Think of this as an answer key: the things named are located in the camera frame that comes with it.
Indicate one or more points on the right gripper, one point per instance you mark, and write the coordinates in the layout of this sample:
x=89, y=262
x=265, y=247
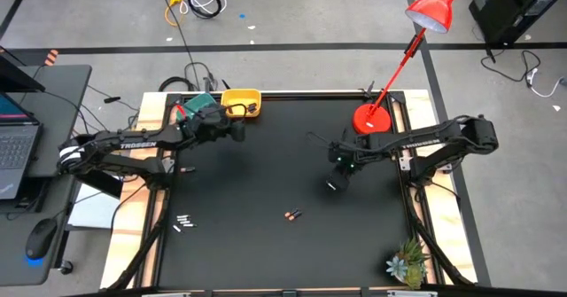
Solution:
x=347, y=155

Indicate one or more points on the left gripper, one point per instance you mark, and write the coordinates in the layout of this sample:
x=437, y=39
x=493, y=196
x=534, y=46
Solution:
x=212, y=126

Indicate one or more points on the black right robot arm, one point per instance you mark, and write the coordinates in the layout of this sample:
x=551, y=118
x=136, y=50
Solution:
x=425, y=143

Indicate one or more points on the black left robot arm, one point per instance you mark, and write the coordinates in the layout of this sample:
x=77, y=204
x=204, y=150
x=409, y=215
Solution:
x=137, y=145

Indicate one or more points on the yellow plastic bin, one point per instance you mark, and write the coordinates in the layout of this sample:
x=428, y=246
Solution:
x=235, y=96

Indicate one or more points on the teal plastic bin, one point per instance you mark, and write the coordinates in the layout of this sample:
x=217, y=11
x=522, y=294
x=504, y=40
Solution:
x=199, y=102

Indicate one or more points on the red desk lamp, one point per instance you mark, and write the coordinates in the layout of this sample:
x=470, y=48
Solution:
x=372, y=122

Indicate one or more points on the small succulent plant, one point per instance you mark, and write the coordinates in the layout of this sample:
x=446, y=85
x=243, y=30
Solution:
x=409, y=257

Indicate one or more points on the black computer desk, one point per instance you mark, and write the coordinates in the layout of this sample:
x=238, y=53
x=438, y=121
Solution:
x=66, y=111

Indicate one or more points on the orange black striped marker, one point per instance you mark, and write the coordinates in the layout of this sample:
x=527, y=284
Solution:
x=51, y=57

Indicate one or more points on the black desk caster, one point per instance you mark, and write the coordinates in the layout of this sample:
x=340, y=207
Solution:
x=66, y=268

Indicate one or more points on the dark laptop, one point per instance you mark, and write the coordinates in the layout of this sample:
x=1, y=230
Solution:
x=17, y=150

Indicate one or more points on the black computer mouse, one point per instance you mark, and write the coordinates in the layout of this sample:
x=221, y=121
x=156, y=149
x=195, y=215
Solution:
x=42, y=237

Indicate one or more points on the black desk monitor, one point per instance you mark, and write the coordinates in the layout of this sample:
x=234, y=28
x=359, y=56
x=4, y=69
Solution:
x=13, y=77

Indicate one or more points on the black computer tower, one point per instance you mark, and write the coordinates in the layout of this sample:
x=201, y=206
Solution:
x=500, y=9

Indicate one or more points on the black aluminium table frame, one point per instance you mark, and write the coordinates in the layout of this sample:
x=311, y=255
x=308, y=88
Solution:
x=274, y=96

